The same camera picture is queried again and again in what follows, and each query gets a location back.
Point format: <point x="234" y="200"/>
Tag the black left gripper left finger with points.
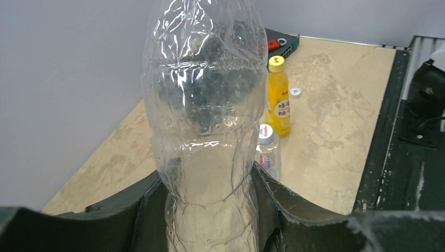
<point x="130" y="220"/>

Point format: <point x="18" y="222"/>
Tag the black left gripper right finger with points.
<point x="289" y="222"/>

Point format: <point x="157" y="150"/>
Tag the white QR bottle cap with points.
<point x="295" y="92"/>

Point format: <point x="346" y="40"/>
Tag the clear bottle blue cap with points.
<point x="205" y="79"/>

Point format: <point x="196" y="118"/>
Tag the small clear water bottle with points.
<point x="268" y="151"/>

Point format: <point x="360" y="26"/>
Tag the yellow juice bottle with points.
<point x="278" y="106"/>

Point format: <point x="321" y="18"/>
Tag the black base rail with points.
<point x="404" y="169"/>

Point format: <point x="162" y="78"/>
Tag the red handled tool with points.
<point x="275" y="44"/>

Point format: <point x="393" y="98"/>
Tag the dark network switch box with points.
<point x="285" y="51"/>

